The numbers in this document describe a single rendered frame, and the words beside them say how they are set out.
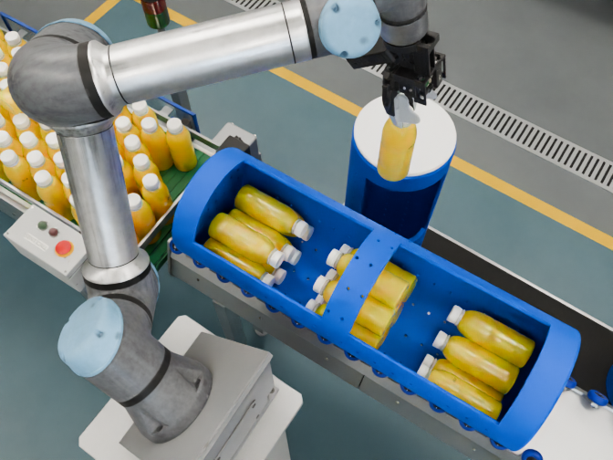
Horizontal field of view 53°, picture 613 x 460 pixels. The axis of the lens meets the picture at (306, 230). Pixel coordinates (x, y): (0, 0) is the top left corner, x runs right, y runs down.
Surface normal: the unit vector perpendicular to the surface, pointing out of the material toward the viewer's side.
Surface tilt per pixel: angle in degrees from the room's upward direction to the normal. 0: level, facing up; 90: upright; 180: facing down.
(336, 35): 59
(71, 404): 0
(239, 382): 43
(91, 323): 38
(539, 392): 26
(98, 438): 0
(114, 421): 0
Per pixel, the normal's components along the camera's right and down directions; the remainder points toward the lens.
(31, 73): -0.41, -0.02
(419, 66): -0.55, 0.77
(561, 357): 0.05, -0.55
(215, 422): -0.58, -0.67
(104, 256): -0.03, 0.51
